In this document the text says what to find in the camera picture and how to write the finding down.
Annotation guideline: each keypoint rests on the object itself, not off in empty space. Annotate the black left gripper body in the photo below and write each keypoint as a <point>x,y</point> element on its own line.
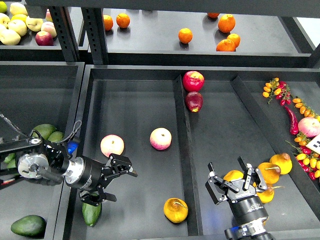
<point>91,177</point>

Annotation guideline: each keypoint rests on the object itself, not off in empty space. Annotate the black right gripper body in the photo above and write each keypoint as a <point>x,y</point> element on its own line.
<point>241,196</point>

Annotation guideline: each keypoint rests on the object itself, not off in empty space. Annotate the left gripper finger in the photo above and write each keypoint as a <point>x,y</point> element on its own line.
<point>132,172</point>
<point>109,197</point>

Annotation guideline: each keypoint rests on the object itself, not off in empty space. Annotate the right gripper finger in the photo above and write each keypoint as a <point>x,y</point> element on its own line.
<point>212,172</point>
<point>242,163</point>

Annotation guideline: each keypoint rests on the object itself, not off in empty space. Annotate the green avocado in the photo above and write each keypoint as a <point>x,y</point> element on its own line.
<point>91,213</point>

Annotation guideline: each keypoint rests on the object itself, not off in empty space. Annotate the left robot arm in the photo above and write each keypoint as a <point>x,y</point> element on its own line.
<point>38,158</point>

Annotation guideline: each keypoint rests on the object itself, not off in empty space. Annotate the yellow pear under gripper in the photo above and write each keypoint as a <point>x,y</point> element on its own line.
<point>233,175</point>

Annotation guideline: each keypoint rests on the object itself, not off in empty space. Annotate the yellow pear bottom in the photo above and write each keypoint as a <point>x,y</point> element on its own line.
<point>268,195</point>

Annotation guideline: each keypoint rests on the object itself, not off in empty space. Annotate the yellow pear with brown stem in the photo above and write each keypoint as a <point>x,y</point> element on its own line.
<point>270,172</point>

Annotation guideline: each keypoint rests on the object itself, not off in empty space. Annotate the avocado right of pile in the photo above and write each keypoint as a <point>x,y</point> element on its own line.
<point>56,137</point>

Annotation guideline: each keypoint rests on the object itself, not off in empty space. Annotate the avocado bottom left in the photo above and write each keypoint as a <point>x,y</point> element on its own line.
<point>29,226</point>

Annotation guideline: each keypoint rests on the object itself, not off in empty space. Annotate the avocado far left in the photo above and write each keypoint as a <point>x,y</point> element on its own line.
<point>10,157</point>

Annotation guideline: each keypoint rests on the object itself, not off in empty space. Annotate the pink apple left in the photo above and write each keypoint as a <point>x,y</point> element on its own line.
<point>112,144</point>

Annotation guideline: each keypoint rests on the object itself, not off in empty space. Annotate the pink apple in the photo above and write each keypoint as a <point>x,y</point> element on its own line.
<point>160,138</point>
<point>112,144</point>

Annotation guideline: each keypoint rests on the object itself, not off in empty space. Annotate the pink apple centre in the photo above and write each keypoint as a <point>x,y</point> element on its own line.
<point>160,138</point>

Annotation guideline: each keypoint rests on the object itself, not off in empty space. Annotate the red chili pepper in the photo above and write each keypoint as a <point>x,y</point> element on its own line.
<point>294,130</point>

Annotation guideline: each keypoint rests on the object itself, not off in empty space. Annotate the black middle tray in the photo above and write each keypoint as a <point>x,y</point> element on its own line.
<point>235,120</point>

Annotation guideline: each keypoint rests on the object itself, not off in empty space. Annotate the black tray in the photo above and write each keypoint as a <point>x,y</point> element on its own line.
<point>33,93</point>
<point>235,120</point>

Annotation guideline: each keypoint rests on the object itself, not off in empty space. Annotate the lower cherry tomato bunch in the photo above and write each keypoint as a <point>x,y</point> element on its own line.
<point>308,159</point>

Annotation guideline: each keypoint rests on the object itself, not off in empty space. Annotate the cherry tomato bunch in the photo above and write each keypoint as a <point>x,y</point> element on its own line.
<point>279,90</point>
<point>308,159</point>

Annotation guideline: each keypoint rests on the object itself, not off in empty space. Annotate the dark red apple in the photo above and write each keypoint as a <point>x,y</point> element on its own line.
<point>194,101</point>

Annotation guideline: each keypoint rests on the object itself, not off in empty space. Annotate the white label card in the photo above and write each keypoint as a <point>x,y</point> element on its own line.
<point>314,144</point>

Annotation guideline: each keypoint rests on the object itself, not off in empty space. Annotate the pink apple right tray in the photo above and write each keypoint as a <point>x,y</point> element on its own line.
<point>309,126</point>

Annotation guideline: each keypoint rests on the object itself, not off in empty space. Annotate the upper cherry tomato bunch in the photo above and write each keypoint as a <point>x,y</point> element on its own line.
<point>279,90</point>

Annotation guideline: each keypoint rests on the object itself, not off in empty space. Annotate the middle orange tomato bunch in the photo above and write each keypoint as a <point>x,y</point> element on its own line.
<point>304,109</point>

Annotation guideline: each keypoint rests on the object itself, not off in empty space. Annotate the bright red apple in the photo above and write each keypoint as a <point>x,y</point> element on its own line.
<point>193,81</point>

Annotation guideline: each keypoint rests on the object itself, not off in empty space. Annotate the black left tray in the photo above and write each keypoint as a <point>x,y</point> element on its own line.
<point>33,93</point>

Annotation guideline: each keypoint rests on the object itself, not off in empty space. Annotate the orange on shelf front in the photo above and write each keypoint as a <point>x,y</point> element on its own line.
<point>226,45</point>

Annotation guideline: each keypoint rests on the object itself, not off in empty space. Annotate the orange behind front orange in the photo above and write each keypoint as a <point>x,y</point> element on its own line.
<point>235,38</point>

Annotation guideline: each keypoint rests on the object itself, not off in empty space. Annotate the orange on shelf centre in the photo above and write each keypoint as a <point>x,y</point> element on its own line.
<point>185,35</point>

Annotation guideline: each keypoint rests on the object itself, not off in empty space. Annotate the large orange on shelf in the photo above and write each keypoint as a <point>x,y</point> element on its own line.
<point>226,23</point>

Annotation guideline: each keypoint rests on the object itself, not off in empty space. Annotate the red apple on shelf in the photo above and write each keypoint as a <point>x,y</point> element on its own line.
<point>44,38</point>

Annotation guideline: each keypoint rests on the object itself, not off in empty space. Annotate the orange at shelf back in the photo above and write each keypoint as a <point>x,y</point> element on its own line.
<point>213,15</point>

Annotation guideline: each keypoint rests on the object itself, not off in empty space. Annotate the orange on shelf left edge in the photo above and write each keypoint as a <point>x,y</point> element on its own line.
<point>108,22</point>

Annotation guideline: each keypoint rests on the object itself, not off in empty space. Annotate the peach on shelf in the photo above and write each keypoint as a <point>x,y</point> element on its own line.
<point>49,27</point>

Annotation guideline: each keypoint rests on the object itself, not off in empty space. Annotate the black shelf upright right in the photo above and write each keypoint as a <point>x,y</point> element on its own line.
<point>95,29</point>

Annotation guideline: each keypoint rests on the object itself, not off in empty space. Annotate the black shelf upright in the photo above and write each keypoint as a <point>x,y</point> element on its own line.
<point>65,33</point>
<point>95,29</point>

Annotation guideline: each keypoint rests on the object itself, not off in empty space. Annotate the black shelf upright left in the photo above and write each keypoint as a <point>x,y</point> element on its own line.
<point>65,33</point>

